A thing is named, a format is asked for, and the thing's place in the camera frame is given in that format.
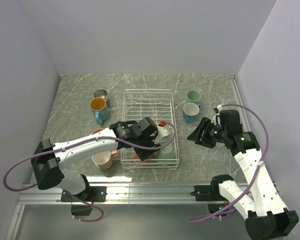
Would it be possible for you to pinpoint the pale green tumbler cup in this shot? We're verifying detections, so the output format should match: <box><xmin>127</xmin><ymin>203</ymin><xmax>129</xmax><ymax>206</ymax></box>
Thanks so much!
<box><xmin>155</xmin><ymin>144</ymin><xmax>175</xmax><ymax>160</ymax></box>

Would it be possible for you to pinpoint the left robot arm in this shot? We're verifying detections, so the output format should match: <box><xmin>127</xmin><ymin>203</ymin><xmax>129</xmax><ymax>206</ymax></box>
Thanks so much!
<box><xmin>31</xmin><ymin>117</ymin><xmax>169</xmax><ymax>201</ymax></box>

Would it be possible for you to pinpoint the aluminium mounting rail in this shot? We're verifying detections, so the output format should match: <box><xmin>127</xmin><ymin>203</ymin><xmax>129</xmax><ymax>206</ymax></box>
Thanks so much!
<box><xmin>17</xmin><ymin>182</ymin><xmax>210</xmax><ymax>206</ymax></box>

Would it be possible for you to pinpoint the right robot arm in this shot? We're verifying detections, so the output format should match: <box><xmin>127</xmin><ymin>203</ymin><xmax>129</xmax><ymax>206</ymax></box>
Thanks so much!
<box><xmin>187</xmin><ymin>109</ymin><xmax>299</xmax><ymax>240</ymax></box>

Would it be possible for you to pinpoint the salmon mug white inside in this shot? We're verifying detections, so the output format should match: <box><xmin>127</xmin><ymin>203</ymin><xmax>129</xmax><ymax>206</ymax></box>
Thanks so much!
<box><xmin>131</xmin><ymin>153</ymin><xmax>155</xmax><ymax>166</ymax></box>

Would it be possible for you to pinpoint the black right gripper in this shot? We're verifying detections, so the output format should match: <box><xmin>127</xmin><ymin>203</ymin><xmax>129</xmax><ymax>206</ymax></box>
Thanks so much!
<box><xmin>186</xmin><ymin>116</ymin><xmax>228</xmax><ymax>149</ymax></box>

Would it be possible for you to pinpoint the blue patterned mug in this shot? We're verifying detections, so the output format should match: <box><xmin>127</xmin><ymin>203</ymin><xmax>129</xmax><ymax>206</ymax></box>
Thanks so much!
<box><xmin>182</xmin><ymin>102</ymin><xmax>201</xmax><ymax>124</ymax></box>

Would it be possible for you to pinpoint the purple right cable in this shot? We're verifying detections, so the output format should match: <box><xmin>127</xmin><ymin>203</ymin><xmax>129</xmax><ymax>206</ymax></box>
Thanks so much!
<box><xmin>187</xmin><ymin>103</ymin><xmax>269</xmax><ymax>223</ymax></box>

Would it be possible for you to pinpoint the pink mug white inside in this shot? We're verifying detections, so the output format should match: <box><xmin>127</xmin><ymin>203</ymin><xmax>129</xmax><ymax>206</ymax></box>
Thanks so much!
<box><xmin>91</xmin><ymin>150</ymin><xmax>119</xmax><ymax>171</ymax></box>

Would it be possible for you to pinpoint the blue mug orange inside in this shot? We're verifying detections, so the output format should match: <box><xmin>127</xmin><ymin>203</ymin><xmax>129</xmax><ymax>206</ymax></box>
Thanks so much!
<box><xmin>89</xmin><ymin>97</ymin><xmax>110</xmax><ymax>126</ymax></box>

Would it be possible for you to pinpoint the white wire dish rack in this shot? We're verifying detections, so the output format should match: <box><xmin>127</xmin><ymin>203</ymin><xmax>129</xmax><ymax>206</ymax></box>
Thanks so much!
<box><xmin>119</xmin><ymin>88</ymin><xmax>180</xmax><ymax>171</ymax></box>

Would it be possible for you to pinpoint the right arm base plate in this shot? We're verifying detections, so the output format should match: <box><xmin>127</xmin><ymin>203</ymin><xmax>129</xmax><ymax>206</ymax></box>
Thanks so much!
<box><xmin>190</xmin><ymin>185</ymin><xmax>226</xmax><ymax>202</ymax></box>

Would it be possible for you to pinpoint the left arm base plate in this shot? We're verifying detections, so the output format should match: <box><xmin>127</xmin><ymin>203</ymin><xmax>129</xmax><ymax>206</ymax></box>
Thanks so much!
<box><xmin>61</xmin><ymin>186</ymin><xmax>108</xmax><ymax>203</ymax></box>

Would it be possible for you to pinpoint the steel cup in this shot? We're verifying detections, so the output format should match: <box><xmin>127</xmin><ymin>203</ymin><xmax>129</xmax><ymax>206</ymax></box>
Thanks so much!
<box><xmin>93</xmin><ymin>88</ymin><xmax>111</xmax><ymax>106</ymax></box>

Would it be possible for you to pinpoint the light green cup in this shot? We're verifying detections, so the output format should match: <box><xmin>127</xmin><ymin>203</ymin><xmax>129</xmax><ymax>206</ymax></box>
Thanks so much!
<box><xmin>186</xmin><ymin>90</ymin><xmax>201</xmax><ymax>104</ymax></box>

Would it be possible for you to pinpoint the salmon tumbler cup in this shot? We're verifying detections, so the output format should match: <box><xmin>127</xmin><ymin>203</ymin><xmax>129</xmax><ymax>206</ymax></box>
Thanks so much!
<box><xmin>92</xmin><ymin>128</ymin><xmax>105</xmax><ymax>136</ymax></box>

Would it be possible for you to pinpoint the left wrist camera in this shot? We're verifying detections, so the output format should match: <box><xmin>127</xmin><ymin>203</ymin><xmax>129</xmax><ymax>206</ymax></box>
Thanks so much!
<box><xmin>155</xmin><ymin>125</ymin><xmax>170</xmax><ymax>143</ymax></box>

